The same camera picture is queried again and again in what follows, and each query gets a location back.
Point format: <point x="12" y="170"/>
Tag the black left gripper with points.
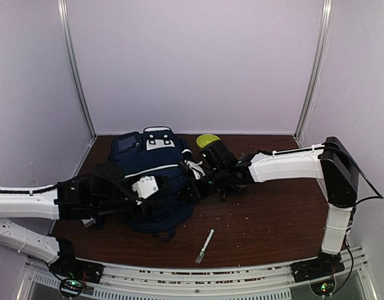
<point x="162" y="190"/>

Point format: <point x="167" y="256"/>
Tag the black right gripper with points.
<point x="194" y="183"/>

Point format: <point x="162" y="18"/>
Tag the navy blue student backpack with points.
<point x="152" y="162"/>

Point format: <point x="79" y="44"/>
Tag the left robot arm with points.
<point x="106" y="190"/>

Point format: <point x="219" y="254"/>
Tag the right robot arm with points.
<point x="329" y="161"/>

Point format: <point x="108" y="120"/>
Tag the lime green bowl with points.
<point x="206" y="139"/>

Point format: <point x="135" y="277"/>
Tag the white green marker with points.
<point x="203" y="249"/>

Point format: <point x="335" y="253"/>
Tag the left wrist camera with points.
<point x="145" y="187"/>

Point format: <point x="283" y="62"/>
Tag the white charger with cable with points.
<point x="88" y="222"/>

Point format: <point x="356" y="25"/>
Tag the aluminium front rail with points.
<point x="268" y="281"/>

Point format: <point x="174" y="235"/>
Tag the left aluminium corner post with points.
<point x="66" y="28"/>

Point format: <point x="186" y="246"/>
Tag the aluminium corner post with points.
<point x="314" y="79"/>
<point x="66" y="28"/>

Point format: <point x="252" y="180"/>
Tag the right aluminium corner post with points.
<point x="314" y="79"/>

